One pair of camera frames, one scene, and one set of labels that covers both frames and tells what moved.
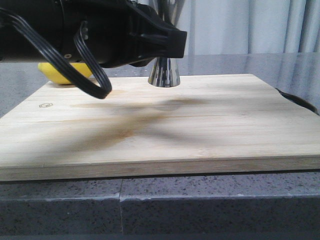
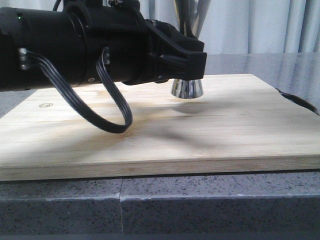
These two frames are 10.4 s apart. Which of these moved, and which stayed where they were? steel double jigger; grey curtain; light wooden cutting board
Moved: steel double jigger
Stayed: grey curtain; light wooden cutting board
